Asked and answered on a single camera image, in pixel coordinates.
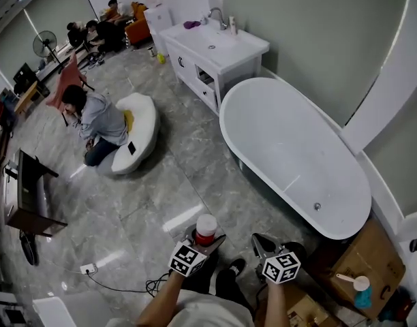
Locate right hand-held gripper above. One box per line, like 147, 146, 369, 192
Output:
251, 233, 302, 285

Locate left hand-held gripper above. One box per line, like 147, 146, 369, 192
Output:
169, 225, 227, 278

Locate red bottle with white cap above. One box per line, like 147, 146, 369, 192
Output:
194, 213, 219, 247

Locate white oval bathtub dark outside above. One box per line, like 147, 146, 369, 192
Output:
219, 77, 372, 240

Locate person's left forearm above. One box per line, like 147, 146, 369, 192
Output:
136, 271, 184, 327

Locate person's right forearm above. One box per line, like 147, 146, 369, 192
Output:
262, 282, 291, 327

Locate white curved lounge seat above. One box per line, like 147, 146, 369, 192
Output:
95, 92, 161, 176

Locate black mesh waste bin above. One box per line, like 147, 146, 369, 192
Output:
283, 242, 308, 267

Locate person's black shoe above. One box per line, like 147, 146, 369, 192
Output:
227, 258, 247, 279

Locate person's black trousers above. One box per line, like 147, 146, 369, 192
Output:
181, 250, 253, 316

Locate person's beige shirt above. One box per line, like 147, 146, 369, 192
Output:
106, 288, 256, 327

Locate cardboard box red print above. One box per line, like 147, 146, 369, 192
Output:
254, 283, 332, 327

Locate cardboard box black print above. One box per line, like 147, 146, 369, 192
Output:
327, 218, 407, 320

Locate yellow cushion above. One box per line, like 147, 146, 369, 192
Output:
123, 109, 135, 132

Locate white plastic chair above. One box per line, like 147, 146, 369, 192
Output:
31, 296, 78, 327

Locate black bag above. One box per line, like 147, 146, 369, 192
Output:
19, 232, 41, 266

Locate dark wooden table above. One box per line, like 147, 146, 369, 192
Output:
3, 149, 68, 238

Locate white vanity cabinet with sink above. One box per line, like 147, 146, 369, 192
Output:
159, 18, 271, 117

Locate pink chair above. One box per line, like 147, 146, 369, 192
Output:
45, 51, 95, 127

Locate white water dispenser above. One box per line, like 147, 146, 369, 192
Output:
143, 7, 172, 56

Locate orange sofa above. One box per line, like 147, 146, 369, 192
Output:
125, 1, 152, 49

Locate chrome faucet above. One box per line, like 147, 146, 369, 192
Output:
208, 7, 229, 31

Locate light wooden low table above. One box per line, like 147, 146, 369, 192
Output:
14, 80, 46, 117

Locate black monitor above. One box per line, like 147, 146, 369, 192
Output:
12, 62, 39, 87

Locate black standing fan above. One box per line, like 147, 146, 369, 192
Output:
33, 30, 66, 74

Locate black cable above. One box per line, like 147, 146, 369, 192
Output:
87, 271, 172, 298

